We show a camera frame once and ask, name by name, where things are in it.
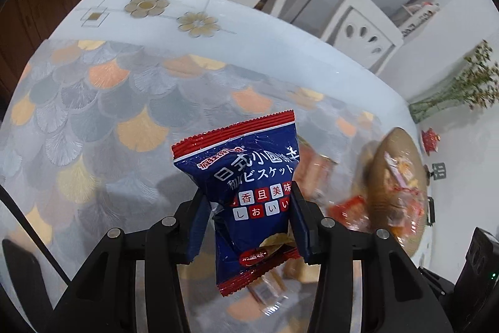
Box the fan-patterned tablecloth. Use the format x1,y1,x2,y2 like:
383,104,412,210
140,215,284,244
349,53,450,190
0,38,390,333

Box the black cable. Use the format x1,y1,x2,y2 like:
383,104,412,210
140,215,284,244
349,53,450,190
0,185,73,287

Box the pink white snack packet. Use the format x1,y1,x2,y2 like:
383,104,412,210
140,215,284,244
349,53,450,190
384,151,421,194

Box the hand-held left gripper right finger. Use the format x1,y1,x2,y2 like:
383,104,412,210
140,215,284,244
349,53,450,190
289,181,455,333

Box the red ornament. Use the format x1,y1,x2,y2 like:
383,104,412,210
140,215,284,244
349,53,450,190
421,127,441,156

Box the red snack packet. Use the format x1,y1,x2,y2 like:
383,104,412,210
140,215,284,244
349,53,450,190
327,194,371,233

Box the brown wooden cabinet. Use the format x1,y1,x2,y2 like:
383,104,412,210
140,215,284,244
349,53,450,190
0,0,59,100

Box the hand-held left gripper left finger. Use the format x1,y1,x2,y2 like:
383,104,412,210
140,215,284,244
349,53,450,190
52,190,214,333

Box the vase with dried flowers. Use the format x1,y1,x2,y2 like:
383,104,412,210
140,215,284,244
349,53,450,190
409,40,499,123

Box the rice cake packet orange label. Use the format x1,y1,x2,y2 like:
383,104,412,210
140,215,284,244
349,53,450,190
298,140,340,201

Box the blue red biscuit packet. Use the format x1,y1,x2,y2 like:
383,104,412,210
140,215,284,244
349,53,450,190
172,110,303,298

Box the wooden bowl of snacks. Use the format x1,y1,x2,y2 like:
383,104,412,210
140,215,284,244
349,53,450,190
351,127,429,259

